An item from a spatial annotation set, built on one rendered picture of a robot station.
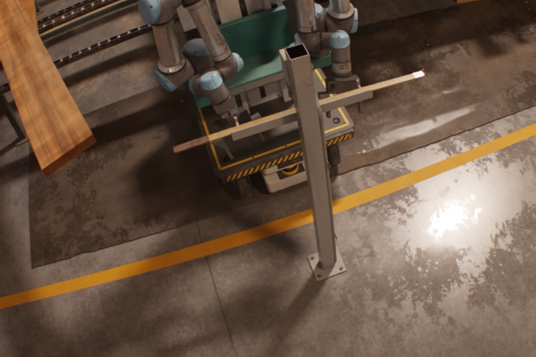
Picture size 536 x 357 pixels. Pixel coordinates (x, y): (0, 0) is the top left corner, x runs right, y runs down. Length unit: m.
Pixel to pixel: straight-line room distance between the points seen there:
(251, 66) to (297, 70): 0.86
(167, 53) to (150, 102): 1.44
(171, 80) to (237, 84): 0.32
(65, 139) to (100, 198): 1.02
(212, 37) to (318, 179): 0.65
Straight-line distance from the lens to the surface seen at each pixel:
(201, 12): 2.11
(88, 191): 3.33
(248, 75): 2.50
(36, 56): 2.89
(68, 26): 3.22
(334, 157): 2.91
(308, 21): 2.22
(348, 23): 2.41
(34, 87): 2.68
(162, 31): 2.12
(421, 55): 3.65
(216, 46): 2.16
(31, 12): 3.47
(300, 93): 1.77
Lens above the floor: 2.40
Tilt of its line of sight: 50 degrees down
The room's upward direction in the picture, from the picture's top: 14 degrees counter-clockwise
